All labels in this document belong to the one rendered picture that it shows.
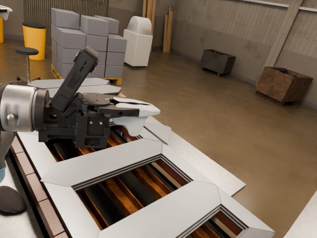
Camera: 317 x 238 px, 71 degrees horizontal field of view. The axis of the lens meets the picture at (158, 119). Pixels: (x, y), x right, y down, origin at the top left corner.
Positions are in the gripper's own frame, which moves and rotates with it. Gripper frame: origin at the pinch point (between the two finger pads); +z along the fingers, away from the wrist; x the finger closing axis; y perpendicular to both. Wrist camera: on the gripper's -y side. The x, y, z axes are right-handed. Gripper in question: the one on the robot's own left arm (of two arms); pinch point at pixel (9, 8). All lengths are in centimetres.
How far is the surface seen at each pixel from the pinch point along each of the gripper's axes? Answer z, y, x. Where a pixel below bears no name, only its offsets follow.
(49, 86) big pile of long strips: 44, 63, -11
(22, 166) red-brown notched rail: -32, 57, 52
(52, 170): -28, 52, 66
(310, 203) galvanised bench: 1, 18, 171
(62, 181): -31, 51, 74
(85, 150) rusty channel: 12, 71, 56
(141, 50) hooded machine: 473, 115, -132
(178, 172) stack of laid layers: 13, 47, 117
